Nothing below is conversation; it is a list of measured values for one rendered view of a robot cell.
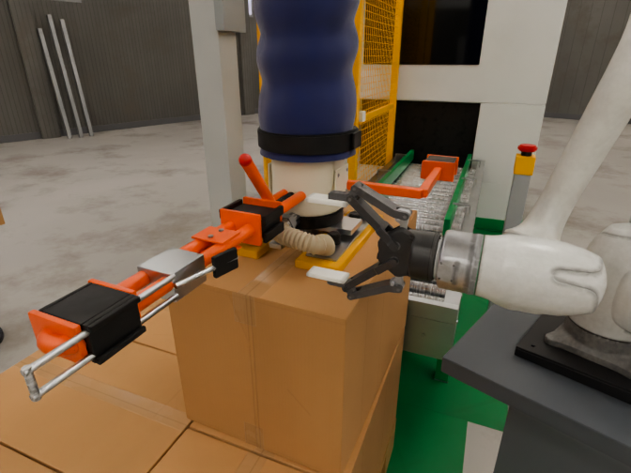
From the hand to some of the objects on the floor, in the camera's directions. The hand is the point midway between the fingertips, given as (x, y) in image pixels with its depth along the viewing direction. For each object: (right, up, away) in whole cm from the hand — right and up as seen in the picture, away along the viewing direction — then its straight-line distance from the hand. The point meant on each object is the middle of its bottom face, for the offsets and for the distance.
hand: (315, 236), depth 70 cm
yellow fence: (+43, -2, +266) cm, 269 cm away
